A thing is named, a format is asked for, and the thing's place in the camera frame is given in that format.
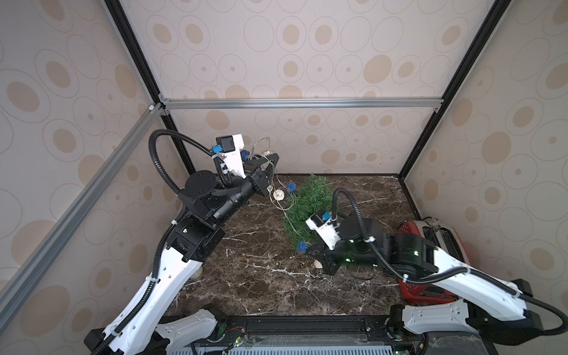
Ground white rattan light ball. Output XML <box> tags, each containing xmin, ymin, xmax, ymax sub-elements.
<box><xmin>273</xmin><ymin>189</ymin><xmax>285</xmax><ymax>201</ymax></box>

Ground blue rattan light ball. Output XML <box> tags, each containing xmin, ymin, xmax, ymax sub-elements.
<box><xmin>241</xmin><ymin>149</ymin><xmax>250</xmax><ymax>162</ymax></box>

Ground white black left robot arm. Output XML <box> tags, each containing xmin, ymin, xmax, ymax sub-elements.
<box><xmin>84</xmin><ymin>130</ymin><xmax>279</xmax><ymax>354</ymax></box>

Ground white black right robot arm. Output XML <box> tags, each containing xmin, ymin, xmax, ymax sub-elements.
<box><xmin>306</xmin><ymin>188</ymin><xmax>567</xmax><ymax>346</ymax></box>

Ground small green christmas tree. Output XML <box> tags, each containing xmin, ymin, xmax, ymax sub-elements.
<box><xmin>283</xmin><ymin>175</ymin><xmax>332</xmax><ymax>249</ymax></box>

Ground red steel toaster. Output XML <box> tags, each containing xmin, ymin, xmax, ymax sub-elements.
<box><xmin>394</xmin><ymin>216</ymin><xmax>471</xmax><ymax>306</ymax></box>

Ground glass jar cream contents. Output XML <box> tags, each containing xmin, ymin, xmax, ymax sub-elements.
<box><xmin>190</xmin><ymin>266</ymin><xmax>204</xmax><ymax>280</ymax></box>

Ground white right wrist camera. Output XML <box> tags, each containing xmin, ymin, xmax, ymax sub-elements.
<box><xmin>306</xmin><ymin>210</ymin><xmax>340</xmax><ymax>251</ymax></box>

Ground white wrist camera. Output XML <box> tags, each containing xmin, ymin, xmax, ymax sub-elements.
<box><xmin>306</xmin><ymin>210</ymin><xmax>340</xmax><ymax>251</ymax></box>
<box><xmin>212</xmin><ymin>134</ymin><xmax>246</xmax><ymax>178</ymax></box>

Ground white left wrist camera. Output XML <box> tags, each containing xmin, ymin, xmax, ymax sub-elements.
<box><xmin>212</xmin><ymin>134</ymin><xmax>246</xmax><ymax>178</ymax></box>

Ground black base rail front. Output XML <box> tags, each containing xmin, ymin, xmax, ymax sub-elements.
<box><xmin>178</xmin><ymin>316</ymin><xmax>497</xmax><ymax>354</ymax></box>

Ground horizontal aluminium rail back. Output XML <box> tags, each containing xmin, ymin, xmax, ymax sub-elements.
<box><xmin>163</xmin><ymin>97</ymin><xmax>444</xmax><ymax>111</ymax></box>

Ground aluminium rail left side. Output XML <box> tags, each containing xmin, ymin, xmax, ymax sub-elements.
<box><xmin>1</xmin><ymin>103</ymin><xmax>164</xmax><ymax>332</ymax></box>

